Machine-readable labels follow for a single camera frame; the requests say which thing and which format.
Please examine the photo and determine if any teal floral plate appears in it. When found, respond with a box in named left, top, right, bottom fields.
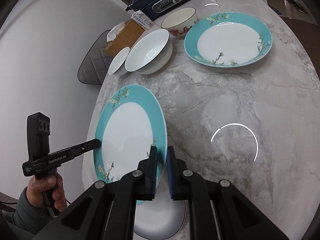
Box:
left=93, top=83, right=168, bottom=207
left=184, top=12, right=273, bottom=68

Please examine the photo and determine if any small white bowl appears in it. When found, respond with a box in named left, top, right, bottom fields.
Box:
left=108, top=47, right=130, bottom=76

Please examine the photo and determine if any large white bowl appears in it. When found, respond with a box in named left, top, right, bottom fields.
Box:
left=125, top=29, right=173, bottom=75

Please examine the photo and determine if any pink floral bowl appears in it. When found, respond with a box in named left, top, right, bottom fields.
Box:
left=161, top=7, right=199, bottom=36

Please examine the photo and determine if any grey sleeve left forearm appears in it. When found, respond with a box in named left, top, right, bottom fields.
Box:
left=5, top=188, right=53, bottom=239

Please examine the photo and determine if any person left hand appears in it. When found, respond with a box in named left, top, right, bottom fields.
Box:
left=26, top=174, right=67, bottom=212

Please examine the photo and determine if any grey rimmed plate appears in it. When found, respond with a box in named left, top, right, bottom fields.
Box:
left=133, top=199, right=186, bottom=239

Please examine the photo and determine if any grey quilted chair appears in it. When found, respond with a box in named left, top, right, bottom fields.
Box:
left=78, top=29, right=114, bottom=85

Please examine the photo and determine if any wooden tissue box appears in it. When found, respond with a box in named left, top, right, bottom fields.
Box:
left=104, top=20, right=145, bottom=56

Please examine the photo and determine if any small milk carton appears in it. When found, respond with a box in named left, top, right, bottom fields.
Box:
left=131, top=10, right=155, bottom=30

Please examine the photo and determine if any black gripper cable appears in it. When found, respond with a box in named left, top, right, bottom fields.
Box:
left=43, top=197, right=72, bottom=217

